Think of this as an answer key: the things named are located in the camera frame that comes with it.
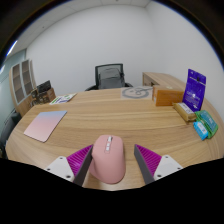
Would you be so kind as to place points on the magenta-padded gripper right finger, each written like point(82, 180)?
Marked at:
point(166, 164)

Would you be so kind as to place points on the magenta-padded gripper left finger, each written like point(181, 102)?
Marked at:
point(60, 166)

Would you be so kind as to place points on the pink computer mouse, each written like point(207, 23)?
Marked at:
point(107, 163)

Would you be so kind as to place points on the pink-blue gradient mouse pad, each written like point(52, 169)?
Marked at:
point(45, 126)

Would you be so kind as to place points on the blue packet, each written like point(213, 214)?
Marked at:
point(200, 130)

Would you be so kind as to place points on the small tan box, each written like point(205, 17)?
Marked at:
point(184, 111)

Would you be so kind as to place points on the green packet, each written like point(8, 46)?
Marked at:
point(209, 121)

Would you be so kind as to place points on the black armchair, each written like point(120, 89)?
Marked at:
point(6, 131)

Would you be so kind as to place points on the orange-brown cardboard box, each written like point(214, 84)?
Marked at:
point(168, 98)

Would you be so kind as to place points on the white sticker sheet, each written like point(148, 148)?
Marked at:
point(62, 99)

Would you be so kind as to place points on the large brown cardboard box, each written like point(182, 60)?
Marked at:
point(48, 96)

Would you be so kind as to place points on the small brown cardboard box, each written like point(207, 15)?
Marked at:
point(35, 97)

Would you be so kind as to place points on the sheet with grey circle print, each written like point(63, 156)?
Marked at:
point(135, 92)

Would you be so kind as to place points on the purple pouch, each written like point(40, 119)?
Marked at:
point(194, 90)

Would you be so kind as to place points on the black cardboard box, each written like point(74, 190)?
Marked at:
point(44, 86)

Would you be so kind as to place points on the wooden side desk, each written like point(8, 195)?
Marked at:
point(165, 79)

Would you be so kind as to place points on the wooden shelf cabinet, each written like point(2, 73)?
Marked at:
point(20, 83)

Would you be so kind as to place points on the black mesh office chair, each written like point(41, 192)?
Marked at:
point(97, 76)

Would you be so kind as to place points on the grey backpack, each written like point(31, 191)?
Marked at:
point(111, 78)

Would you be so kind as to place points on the long ceiling light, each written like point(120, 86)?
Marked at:
point(12, 48)

